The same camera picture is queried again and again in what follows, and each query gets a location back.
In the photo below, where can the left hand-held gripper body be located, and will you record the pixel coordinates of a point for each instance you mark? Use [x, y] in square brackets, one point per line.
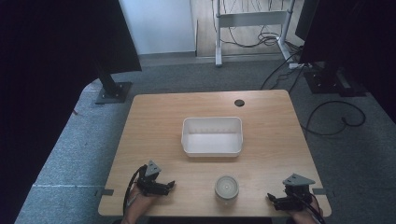
[149, 182]

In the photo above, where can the person's right hand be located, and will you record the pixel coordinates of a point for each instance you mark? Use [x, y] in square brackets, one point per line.
[306, 214]

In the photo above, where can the white rectangular plastic bin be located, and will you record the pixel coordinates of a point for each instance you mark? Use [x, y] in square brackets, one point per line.
[211, 141]

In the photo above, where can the black curtain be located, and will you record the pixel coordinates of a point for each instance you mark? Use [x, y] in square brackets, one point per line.
[46, 77]
[358, 40]

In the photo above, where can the black table grommet hole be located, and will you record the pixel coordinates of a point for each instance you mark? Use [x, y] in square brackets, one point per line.
[239, 103]

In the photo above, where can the white power strip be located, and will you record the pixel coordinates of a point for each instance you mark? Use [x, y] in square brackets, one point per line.
[297, 65]

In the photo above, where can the black stand base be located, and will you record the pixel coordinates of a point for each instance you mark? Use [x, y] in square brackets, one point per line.
[333, 82]

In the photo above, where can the black monitor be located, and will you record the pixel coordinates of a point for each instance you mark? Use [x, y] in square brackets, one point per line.
[306, 18]

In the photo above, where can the white metal desk frame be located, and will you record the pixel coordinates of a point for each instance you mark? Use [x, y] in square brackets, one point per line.
[249, 18]

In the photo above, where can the grey table edge bracket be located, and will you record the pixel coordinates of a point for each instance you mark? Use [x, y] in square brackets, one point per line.
[318, 191]
[107, 192]

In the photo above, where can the person's left hand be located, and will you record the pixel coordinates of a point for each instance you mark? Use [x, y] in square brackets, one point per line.
[138, 203]

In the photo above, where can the black stand with base plate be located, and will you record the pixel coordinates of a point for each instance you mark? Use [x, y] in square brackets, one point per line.
[112, 90]

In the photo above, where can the white round lidded container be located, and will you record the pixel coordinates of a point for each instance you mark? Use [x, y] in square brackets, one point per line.
[227, 187]

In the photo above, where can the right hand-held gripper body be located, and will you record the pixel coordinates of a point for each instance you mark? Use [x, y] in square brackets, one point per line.
[295, 194]

